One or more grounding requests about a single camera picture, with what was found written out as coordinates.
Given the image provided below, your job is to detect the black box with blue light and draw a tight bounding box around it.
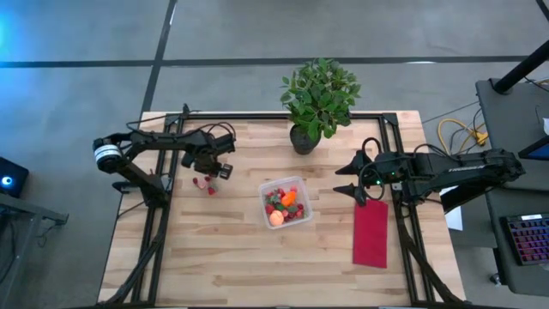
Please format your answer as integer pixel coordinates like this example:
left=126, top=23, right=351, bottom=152
left=0, top=156, right=30, bottom=199

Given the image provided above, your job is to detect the clear plastic tupperware container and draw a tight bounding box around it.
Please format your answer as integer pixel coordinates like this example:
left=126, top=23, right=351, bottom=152
left=257, top=175, right=314, bottom=231

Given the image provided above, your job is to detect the black monitor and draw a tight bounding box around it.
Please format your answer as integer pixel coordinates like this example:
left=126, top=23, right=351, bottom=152
left=517, top=136, right=549, bottom=162

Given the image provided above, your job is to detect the white paper sheet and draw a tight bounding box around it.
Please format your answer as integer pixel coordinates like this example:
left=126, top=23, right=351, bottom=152
left=439, top=184, right=465, bottom=233

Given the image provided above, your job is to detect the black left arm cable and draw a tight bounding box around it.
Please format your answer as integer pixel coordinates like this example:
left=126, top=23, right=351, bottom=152
left=125, top=121, right=238, bottom=141

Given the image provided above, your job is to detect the green potted plant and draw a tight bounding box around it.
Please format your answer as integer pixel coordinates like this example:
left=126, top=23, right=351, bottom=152
left=279, top=58, right=363, bottom=156

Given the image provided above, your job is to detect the black pole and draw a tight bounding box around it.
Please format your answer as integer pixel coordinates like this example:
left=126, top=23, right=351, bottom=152
left=492, top=39, right=549, bottom=94

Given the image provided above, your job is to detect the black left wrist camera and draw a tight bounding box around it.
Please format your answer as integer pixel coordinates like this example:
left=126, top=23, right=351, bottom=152
left=213, top=134, right=238, bottom=156

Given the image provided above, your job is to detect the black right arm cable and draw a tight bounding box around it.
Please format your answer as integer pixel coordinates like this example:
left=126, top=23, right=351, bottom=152
left=359, top=136, right=386, bottom=202

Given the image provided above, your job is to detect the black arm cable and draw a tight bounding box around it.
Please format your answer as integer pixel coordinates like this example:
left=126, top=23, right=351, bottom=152
left=359, top=136, right=386, bottom=202
left=125, top=121, right=238, bottom=141

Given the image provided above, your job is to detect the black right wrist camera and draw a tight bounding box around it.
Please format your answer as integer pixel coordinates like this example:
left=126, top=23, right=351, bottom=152
left=376, top=153, right=407, bottom=180

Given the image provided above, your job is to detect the grey metal stand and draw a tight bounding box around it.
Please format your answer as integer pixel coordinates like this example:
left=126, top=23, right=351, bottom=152
left=0, top=192, right=69, bottom=309

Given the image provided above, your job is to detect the red folded cloth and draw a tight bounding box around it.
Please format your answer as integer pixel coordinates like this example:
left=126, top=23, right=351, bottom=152
left=352, top=199, right=389, bottom=270

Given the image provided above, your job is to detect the yellow cable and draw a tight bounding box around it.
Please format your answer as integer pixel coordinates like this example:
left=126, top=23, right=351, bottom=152
left=436, top=118, right=490, bottom=156

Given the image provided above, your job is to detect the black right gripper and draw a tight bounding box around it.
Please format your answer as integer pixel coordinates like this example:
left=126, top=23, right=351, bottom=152
left=333, top=150, right=415, bottom=208

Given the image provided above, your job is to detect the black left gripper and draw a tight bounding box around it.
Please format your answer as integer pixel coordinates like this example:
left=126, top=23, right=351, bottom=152
left=180, top=143, right=233, bottom=179

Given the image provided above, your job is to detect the grey desk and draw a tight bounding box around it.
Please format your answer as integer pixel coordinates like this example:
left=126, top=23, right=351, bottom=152
left=484, top=186, right=549, bottom=298
left=474, top=77, right=549, bottom=192

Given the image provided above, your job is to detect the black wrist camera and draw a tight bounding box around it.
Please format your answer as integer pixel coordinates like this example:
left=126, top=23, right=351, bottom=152
left=213, top=134, right=238, bottom=156
left=376, top=153, right=407, bottom=180

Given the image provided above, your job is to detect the black backlit keyboard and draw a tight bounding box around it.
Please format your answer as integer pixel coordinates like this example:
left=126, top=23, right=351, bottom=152
left=499, top=213, right=549, bottom=267

